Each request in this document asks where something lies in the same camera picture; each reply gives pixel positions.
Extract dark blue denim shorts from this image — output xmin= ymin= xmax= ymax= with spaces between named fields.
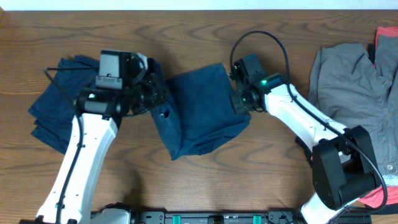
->
xmin=150 ymin=63 xmax=251 ymax=160

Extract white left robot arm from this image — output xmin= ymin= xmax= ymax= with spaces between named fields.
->
xmin=31 ymin=73 xmax=169 ymax=224

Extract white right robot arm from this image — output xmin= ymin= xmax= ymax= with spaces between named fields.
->
xmin=230 ymin=71 xmax=382 ymax=223

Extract black garment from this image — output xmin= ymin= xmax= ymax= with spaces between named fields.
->
xmin=295 ymin=136 xmax=313 ymax=167

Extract folded dark blue shorts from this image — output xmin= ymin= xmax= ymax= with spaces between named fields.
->
xmin=28 ymin=55 xmax=100 ymax=154

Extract grey shirt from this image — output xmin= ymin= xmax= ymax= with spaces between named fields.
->
xmin=308 ymin=36 xmax=397 ymax=186

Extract coral red garment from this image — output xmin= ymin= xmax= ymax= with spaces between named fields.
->
xmin=310 ymin=26 xmax=398 ymax=209

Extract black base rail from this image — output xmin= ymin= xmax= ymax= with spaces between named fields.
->
xmin=90 ymin=203 xmax=373 ymax=224

